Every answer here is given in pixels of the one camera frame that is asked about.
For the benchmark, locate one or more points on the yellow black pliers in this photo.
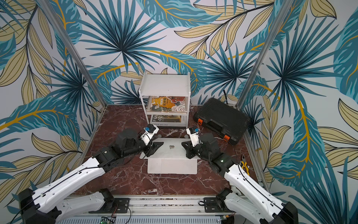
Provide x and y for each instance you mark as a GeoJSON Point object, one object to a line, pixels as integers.
{"type": "Point", "coordinates": [244, 165]}

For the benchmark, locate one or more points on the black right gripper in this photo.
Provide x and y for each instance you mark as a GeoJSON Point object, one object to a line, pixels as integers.
{"type": "Point", "coordinates": [194, 148]}

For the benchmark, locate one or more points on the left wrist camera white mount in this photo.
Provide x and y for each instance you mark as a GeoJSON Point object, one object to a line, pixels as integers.
{"type": "Point", "coordinates": [150, 131]}

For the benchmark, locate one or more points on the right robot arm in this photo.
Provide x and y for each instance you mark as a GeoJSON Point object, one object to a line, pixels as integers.
{"type": "Point", "coordinates": [259, 207]}

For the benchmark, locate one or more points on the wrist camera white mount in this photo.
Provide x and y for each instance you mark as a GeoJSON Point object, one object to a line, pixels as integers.
{"type": "Point", "coordinates": [193, 133]}
{"type": "Point", "coordinates": [150, 131]}

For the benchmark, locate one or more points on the orange illustrated book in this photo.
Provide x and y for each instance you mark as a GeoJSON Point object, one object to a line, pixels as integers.
{"type": "Point", "coordinates": [167, 104]}

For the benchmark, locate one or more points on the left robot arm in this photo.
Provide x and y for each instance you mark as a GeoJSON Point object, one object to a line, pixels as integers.
{"type": "Point", "coordinates": [48, 205]}

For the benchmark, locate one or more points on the silver laptop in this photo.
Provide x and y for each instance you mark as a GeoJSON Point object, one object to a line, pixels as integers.
{"type": "Point", "coordinates": [171, 158]}

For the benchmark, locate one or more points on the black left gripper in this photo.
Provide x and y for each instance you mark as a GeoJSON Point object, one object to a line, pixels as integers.
{"type": "Point", "coordinates": [154, 148]}

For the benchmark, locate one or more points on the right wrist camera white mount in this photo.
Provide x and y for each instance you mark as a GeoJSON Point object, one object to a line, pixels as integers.
{"type": "Point", "coordinates": [193, 133]}

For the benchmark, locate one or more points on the black plastic tool case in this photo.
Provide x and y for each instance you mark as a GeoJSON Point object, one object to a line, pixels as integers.
{"type": "Point", "coordinates": [229, 123]}

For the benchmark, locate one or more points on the white folio magazine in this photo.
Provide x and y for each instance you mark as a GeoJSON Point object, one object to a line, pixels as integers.
{"type": "Point", "coordinates": [166, 118]}

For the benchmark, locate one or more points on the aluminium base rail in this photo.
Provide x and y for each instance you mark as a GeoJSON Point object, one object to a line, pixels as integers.
{"type": "Point", "coordinates": [174, 210]}

